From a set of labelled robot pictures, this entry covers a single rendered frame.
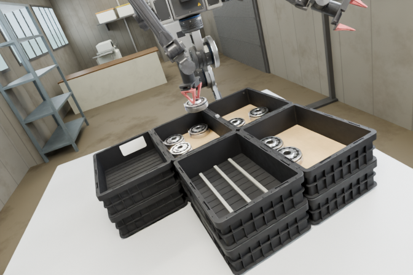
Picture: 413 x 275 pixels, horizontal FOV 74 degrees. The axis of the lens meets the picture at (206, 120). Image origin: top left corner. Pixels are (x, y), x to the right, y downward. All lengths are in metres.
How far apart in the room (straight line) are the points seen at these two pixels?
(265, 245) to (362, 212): 0.35
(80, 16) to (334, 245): 9.15
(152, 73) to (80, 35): 4.06
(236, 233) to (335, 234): 0.33
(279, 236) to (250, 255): 0.11
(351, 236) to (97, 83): 5.57
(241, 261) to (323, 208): 0.31
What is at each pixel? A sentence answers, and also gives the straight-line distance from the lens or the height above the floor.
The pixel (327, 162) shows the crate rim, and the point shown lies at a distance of 0.90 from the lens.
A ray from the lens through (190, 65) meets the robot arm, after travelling 1.11.
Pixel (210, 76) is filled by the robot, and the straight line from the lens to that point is 2.14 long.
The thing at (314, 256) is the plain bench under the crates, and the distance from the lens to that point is 0.95.
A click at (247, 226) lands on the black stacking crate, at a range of 0.84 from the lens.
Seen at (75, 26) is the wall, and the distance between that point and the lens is 9.56.
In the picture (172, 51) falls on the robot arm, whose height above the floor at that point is 1.29.
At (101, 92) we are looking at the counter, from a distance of 6.10.
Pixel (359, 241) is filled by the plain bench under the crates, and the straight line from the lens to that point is 0.99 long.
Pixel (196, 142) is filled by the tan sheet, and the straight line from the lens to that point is 1.36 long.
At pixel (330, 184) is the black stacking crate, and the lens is 0.97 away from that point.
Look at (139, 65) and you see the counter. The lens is 5.95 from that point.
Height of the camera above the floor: 1.46
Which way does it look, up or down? 24 degrees down
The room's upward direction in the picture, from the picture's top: 17 degrees counter-clockwise
